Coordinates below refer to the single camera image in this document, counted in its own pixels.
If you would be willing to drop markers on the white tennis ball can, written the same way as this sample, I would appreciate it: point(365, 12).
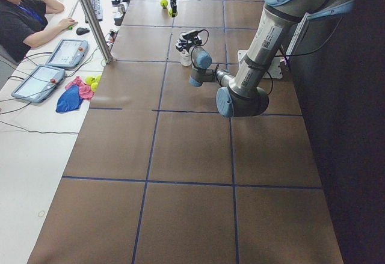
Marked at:
point(185, 58)

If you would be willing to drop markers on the Wilson tennis ball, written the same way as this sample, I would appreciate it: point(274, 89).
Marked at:
point(164, 3)

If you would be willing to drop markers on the spare tennis ball on desk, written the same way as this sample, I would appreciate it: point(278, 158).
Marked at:
point(89, 80)

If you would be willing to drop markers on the small metal cup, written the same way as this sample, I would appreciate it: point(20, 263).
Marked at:
point(121, 8)

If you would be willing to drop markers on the black keyboard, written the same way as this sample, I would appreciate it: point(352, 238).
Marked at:
point(97, 9)

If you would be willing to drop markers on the black computer mouse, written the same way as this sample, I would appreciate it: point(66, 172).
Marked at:
point(82, 31)

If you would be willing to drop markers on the pink cloth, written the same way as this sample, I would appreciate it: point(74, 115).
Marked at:
point(84, 90)

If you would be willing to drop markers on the far teach pendant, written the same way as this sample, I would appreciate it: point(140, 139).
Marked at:
point(68, 53)

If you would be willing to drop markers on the teach pendant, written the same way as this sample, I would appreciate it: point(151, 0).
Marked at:
point(38, 85)
point(68, 53)

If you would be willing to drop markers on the blue cloth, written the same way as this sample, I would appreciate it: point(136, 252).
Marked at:
point(70, 100)

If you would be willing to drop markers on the seated person in black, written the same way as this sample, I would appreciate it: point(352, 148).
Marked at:
point(24, 25)

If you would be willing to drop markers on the near teach pendant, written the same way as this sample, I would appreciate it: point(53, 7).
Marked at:
point(38, 85)

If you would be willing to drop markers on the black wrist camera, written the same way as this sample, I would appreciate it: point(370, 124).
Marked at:
point(189, 35)

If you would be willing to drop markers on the aluminium frame post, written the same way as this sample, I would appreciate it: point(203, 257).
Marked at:
point(96, 30)

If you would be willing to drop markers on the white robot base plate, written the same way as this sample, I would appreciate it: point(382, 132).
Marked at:
point(274, 70)

